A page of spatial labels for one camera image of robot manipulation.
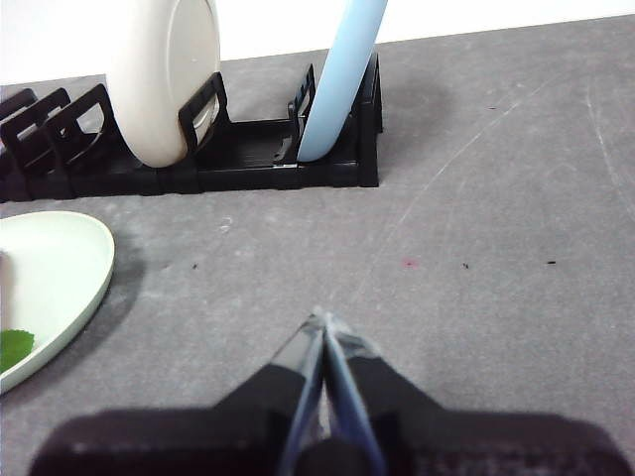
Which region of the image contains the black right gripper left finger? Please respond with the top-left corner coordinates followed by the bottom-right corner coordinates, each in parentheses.
top-left (212, 311), bottom-right (326, 476)

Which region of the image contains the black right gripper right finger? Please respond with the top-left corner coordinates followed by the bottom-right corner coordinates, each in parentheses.
top-left (322, 311), bottom-right (441, 476)

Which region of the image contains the green plate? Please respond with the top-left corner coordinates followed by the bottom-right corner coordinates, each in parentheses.
top-left (0, 210), bottom-right (116, 396)

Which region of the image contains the orange carrot with green leaves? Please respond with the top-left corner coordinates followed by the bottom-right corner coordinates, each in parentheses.
top-left (0, 328), bottom-right (36, 373)

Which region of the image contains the black plate rack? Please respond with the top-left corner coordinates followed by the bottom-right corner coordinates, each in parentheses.
top-left (0, 52), bottom-right (384, 203)

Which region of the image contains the blue plate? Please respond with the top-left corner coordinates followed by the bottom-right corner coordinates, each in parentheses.
top-left (299, 0), bottom-right (388, 164)

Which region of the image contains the beige plate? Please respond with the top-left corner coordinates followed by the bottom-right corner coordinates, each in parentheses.
top-left (105, 0), bottom-right (221, 168)

